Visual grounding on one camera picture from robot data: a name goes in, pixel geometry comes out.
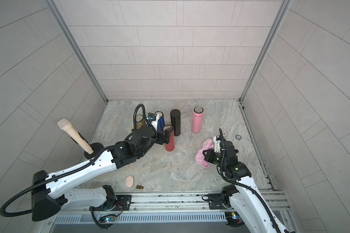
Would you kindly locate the blue thermos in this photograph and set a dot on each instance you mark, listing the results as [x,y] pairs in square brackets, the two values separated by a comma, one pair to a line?
[160,121]

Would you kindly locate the beige microphone-shaped holder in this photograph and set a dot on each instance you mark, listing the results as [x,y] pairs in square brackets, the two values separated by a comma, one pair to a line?
[90,150]

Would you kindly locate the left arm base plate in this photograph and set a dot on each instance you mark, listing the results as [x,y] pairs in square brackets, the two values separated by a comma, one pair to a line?
[114,203]

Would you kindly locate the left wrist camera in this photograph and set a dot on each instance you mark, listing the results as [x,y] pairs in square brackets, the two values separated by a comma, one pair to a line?
[153,119]

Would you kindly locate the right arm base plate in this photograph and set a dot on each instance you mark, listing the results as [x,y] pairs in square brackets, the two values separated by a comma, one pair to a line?
[217,201]

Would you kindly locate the pink thermos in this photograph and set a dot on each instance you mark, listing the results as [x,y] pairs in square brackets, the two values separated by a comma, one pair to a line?
[198,112]

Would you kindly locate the red thermos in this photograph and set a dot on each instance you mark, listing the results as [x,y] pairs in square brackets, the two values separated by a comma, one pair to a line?
[169,137]

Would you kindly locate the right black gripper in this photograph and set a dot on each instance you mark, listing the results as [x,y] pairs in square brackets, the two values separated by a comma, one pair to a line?
[209,157]

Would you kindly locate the aluminium front rail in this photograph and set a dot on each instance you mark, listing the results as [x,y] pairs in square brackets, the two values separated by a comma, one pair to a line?
[82,199]

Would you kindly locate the pink oval soap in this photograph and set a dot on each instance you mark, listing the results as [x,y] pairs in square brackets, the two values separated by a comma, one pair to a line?
[129,182]

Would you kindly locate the right circuit board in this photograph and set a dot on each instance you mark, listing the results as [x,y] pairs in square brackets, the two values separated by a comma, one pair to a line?
[233,219]

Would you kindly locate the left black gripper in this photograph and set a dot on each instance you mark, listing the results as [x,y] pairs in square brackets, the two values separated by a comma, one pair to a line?
[161,140]

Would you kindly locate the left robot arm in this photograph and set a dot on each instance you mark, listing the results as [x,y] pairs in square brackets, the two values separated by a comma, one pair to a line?
[48,190]

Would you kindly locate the circuit board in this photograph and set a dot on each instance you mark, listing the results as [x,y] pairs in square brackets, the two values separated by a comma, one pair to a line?
[107,219]
[233,219]

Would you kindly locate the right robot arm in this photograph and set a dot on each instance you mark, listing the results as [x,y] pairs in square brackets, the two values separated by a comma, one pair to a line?
[241,194]

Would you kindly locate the left circuit board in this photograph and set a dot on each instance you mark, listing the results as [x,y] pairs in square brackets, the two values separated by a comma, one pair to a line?
[107,219]

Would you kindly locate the gold thermos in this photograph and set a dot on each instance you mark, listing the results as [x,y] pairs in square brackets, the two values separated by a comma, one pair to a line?
[139,121]

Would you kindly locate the black thermos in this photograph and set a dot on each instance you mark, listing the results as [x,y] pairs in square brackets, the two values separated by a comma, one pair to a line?
[175,116]

